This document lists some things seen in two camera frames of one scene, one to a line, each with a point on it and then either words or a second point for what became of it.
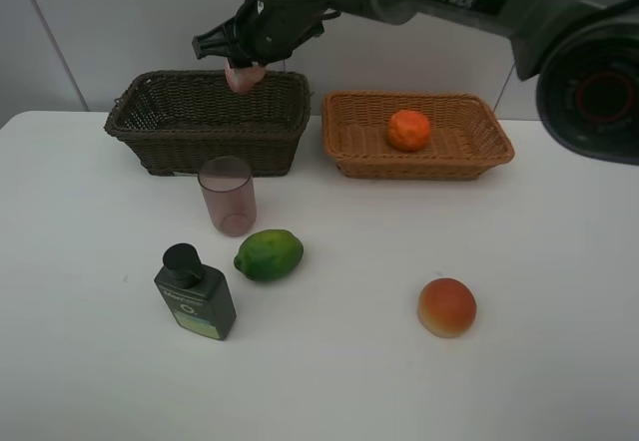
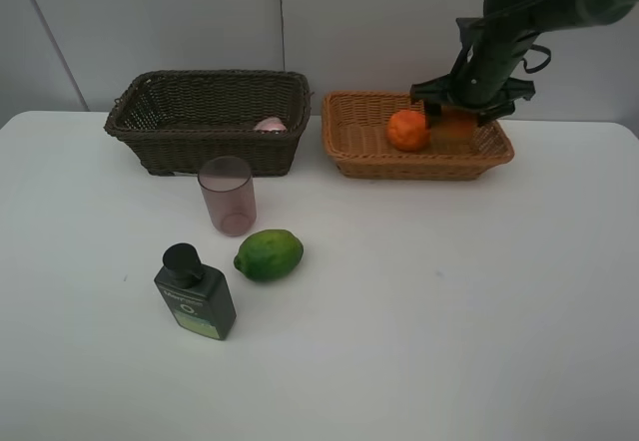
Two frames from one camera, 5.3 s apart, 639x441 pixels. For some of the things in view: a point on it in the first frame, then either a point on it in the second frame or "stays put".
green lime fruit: x=269 y=255 stays put
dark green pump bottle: x=199 y=295 stays put
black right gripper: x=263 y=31 to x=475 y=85
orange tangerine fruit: x=408 y=131 stays put
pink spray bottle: x=243 y=79 to x=270 y=123
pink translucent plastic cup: x=228 y=188 stays put
